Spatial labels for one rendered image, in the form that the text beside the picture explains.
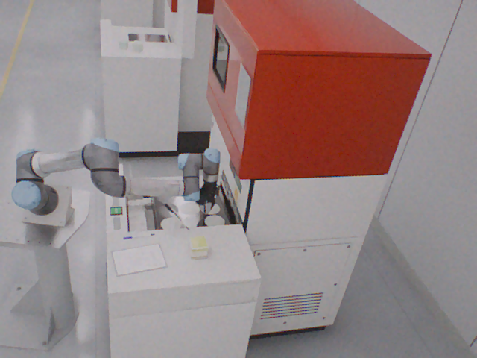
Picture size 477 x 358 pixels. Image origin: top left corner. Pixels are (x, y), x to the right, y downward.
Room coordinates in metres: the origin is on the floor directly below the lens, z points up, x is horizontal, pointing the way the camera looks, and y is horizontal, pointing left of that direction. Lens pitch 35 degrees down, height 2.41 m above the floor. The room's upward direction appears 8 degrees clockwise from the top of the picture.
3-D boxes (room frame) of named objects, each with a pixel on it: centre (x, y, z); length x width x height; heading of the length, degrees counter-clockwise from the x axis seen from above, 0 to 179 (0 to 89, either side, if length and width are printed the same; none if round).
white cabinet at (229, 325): (1.74, 0.29, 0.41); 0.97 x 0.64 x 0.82; 18
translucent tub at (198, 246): (1.48, 0.12, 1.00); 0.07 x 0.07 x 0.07; 19
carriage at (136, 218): (1.75, 0.46, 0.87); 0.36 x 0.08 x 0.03; 18
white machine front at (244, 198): (2.11, 0.06, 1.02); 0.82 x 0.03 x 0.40; 18
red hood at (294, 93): (2.20, -0.24, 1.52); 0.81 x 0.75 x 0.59; 18
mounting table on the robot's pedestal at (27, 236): (1.75, 0.94, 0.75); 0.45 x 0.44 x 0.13; 92
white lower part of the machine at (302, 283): (2.21, -0.26, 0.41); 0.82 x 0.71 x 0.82; 18
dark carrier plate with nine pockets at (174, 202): (1.85, 0.21, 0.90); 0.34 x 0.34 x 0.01; 18
